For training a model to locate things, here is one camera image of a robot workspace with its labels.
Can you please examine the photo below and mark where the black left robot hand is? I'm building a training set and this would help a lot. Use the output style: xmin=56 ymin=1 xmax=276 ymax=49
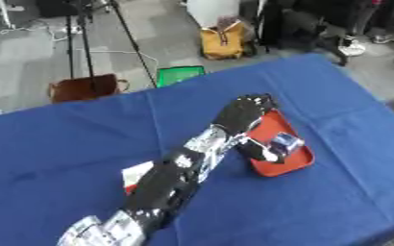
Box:
xmin=209 ymin=93 xmax=307 ymax=164

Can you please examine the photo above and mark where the black tripod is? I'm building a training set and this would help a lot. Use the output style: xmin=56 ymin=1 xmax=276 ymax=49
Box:
xmin=62 ymin=0 xmax=159 ymax=92

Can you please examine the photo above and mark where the yellow bag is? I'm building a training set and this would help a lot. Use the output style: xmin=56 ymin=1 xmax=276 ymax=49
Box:
xmin=198 ymin=19 xmax=248 ymax=61

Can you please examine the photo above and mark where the red plastic tray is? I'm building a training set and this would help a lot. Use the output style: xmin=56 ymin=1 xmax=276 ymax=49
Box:
xmin=237 ymin=108 xmax=317 ymax=178

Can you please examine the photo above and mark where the person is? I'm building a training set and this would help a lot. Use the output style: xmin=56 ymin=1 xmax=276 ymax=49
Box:
xmin=368 ymin=0 xmax=394 ymax=45
xmin=272 ymin=0 xmax=376 ymax=67

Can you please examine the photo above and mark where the green box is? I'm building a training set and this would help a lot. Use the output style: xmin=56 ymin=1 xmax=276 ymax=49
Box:
xmin=155 ymin=64 xmax=209 ymax=88

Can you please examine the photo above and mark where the white floor cable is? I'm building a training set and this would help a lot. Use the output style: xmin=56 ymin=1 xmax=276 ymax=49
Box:
xmin=0 ymin=24 xmax=86 ymax=43

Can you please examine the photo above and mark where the brown bag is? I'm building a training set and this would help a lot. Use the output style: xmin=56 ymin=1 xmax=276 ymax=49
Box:
xmin=45 ymin=73 xmax=132 ymax=105

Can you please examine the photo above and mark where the white and red packet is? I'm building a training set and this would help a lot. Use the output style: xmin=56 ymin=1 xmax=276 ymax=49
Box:
xmin=119 ymin=160 xmax=157 ymax=196

